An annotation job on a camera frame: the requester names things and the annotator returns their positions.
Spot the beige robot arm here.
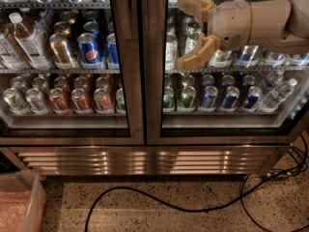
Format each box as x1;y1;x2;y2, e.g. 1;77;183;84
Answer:
175;0;309;71

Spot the red soda can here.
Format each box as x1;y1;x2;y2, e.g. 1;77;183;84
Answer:
71;88;93;114

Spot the water bottle white cap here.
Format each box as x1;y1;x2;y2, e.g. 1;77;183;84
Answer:
258;78;297;113

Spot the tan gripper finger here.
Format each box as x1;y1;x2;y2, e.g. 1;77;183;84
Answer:
175;33;221;71
178;0;215;25

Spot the gold soda can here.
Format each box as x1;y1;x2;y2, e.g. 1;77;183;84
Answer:
49;34;78;69

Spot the steel fridge bottom grille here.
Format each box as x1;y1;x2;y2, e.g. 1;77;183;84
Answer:
12;144;290;176

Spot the white green soda can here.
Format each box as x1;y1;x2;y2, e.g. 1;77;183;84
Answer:
209;50;232;68
184;32;200;54

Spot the glass fridge door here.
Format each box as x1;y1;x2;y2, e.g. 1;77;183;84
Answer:
0;0;143;146
142;0;309;145

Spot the silver blue soda can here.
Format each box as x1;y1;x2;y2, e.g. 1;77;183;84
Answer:
236;45;259;68

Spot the black floor cable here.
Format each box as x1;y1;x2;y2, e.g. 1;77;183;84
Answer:
84;132;309;232

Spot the iced tea bottle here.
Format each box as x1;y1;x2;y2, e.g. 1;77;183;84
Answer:
9;13;51;70

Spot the blue Pepsi can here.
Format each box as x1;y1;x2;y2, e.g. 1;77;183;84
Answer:
78;33;102;70

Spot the clear plastic storage bin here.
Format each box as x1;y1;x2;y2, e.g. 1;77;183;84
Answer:
0;170;46;232

